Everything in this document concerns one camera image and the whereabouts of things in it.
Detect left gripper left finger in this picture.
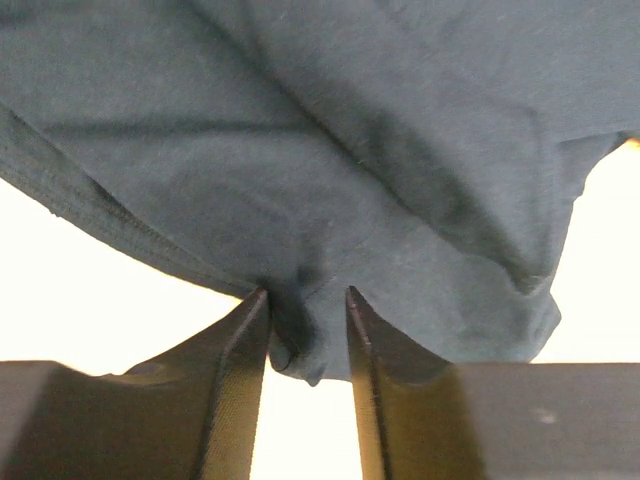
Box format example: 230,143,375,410
1,290,270,480

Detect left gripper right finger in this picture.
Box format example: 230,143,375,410
346,288,639,480

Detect black t shirt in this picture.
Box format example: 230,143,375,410
1,1,639,383

